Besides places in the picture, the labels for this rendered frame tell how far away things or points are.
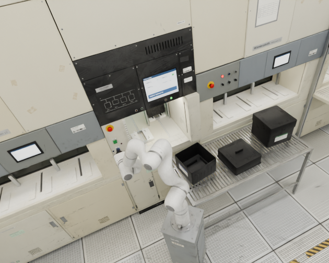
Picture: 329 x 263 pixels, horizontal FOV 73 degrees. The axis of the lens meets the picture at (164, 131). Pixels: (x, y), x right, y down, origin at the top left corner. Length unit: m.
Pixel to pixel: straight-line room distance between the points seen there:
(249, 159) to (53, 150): 1.66
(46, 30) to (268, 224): 2.64
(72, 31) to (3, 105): 0.66
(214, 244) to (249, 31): 2.07
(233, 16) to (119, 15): 0.89
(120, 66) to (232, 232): 2.02
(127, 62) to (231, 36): 0.88
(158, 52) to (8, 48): 0.93
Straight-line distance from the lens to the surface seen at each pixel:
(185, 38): 1.80
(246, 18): 2.09
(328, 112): 3.83
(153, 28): 1.68
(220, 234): 2.68
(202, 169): 2.00
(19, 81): 1.69
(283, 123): 2.34
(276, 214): 2.89
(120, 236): 2.83
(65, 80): 1.67
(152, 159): 1.24
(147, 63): 1.72
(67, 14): 1.56
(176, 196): 1.51
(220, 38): 1.98
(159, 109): 2.58
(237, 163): 2.10
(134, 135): 2.44
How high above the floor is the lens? 2.44
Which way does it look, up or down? 40 degrees down
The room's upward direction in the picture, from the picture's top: 11 degrees counter-clockwise
